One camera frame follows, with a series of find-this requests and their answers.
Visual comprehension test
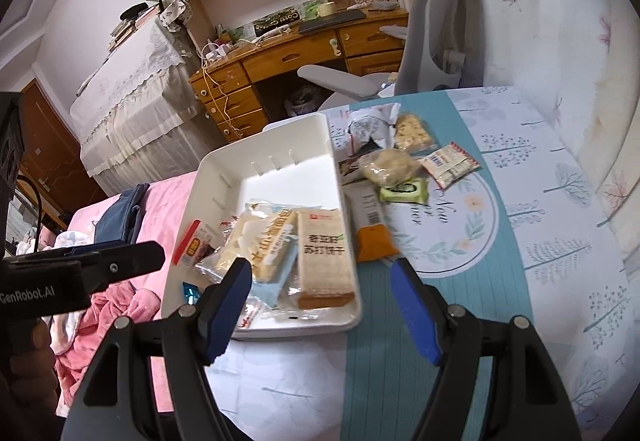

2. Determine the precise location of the wooden desk with drawers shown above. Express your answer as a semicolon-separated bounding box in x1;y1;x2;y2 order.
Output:
190;8;408;143

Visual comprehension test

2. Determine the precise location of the person's left hand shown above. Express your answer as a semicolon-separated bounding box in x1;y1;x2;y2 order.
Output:
1;319;58;440

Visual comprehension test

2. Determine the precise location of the navy blue garment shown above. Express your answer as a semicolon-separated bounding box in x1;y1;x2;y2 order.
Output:
94;183;150;244

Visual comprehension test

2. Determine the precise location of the pale pastry clear wrapper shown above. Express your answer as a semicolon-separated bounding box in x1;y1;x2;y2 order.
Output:
358;148;421;188

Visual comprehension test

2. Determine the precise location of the white charging cable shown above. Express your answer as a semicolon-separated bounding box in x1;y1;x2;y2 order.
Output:
199;38;252;142

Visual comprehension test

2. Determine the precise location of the orange and white snack bar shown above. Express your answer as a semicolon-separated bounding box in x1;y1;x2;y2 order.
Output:
344;180;399;262

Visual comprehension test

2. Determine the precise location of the Lipo white red biscuit pack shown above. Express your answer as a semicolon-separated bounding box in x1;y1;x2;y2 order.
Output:
418;142;480;190

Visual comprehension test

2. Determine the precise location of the yellow wafer pack blue wrapper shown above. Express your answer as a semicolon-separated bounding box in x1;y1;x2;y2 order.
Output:
195;200;298;309

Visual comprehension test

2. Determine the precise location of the grey office chair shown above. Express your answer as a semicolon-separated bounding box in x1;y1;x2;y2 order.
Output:
297;0;486;108

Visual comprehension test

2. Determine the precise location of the black keyboard on desk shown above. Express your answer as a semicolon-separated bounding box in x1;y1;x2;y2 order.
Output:
298;10;366;34

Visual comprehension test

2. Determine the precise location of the beige soda cracker pack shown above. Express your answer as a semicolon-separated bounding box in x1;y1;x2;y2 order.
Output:
297;209;356;310

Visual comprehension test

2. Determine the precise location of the green wrapped small snack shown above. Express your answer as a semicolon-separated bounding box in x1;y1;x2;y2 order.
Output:
378;178;428;205

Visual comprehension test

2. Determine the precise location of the puffed rice cake clear pack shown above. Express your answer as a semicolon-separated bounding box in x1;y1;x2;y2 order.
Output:
394;114;436;154

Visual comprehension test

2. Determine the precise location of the white plastic organizer tray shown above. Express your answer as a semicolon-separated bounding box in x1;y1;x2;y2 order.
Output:
160;114;362;340

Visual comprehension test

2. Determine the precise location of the blue foil candy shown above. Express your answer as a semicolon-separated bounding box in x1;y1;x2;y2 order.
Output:
182;282;202;305

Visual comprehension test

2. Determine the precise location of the brown nut snack clear bag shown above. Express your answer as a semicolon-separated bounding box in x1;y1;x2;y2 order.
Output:
171;219;235;268

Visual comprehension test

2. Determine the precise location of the white lace covered furniture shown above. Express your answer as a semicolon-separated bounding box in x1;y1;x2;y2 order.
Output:
70;17;227;196

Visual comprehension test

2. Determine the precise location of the white silver foil snack bag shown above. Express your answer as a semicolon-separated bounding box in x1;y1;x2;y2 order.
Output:
346;103;400;156

